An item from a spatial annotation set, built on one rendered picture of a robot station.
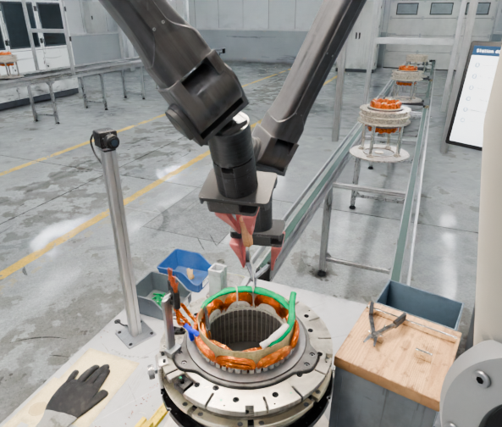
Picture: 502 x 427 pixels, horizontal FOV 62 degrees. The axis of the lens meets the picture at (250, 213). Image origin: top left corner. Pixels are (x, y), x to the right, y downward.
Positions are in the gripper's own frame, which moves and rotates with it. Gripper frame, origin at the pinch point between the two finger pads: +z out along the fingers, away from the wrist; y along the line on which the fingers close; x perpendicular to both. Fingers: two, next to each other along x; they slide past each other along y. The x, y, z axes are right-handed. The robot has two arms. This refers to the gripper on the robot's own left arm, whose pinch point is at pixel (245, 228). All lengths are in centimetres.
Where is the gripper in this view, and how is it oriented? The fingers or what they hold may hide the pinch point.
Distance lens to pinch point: 65.8
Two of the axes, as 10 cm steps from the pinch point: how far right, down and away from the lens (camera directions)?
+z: 1.1, 7.0, 7.1
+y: -9.6, -1.0, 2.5
